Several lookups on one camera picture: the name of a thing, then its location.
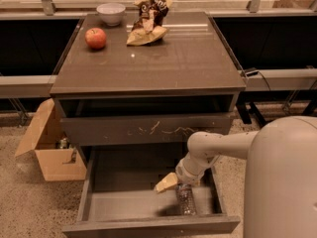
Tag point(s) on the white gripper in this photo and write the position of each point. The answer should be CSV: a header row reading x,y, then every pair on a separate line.
x,y
183,174

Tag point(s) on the clear plastic water bottle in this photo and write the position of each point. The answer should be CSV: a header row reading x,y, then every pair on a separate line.
x,y
185,199

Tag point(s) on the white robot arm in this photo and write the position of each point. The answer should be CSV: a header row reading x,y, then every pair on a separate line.
x,y
281,174

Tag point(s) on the open grey middle drawer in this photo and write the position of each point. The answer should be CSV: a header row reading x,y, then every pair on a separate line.
x,y
119,199

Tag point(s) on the closed scratched top drawer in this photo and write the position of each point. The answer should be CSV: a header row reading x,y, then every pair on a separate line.
x,y
125,130

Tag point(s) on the grey drawer cabinet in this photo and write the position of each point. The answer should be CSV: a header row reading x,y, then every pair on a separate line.
x,y
189,71

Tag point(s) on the black metal stand legs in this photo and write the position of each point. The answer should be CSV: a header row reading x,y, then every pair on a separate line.
x,y
246,111

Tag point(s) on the open cardboard box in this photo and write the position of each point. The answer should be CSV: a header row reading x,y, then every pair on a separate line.
x,y
40,138

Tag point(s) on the cans inside cardboard box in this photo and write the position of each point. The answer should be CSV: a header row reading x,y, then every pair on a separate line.
x,y
63,143

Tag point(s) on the crumpled brown chip bag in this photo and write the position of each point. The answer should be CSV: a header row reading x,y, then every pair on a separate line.
x,y
148,28

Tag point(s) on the red apple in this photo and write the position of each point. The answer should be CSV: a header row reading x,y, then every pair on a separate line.
x,y
95,38

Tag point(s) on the white bowl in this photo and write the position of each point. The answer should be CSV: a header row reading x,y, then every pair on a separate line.
x,y
111,13

